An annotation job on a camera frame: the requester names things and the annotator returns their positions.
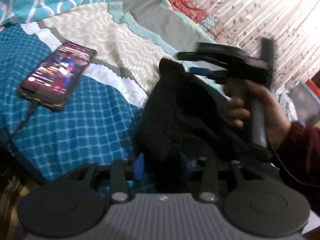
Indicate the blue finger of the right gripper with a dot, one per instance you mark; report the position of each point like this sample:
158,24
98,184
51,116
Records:
202,71

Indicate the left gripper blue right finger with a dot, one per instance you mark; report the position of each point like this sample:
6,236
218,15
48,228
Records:
187,165

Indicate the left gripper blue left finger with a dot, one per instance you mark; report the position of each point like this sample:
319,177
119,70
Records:
138,167

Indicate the black pants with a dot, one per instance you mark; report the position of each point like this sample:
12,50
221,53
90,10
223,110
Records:
185,115

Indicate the dark red sleeve forearm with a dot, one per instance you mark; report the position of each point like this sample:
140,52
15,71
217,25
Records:
298,161

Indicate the person's right hand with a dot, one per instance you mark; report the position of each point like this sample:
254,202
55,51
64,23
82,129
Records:
277,125

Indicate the red patchwork quilt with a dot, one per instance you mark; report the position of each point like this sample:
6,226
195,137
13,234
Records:
208,23

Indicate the dark plastic storage bin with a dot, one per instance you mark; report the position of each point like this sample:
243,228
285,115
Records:
306,103

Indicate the floral striped curtain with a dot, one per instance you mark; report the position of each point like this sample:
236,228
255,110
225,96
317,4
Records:
294,24

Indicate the chevron patterned bedspread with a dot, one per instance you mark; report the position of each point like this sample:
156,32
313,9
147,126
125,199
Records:
99,121

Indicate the smartphone with lit screen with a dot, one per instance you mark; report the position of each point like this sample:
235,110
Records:
52,82

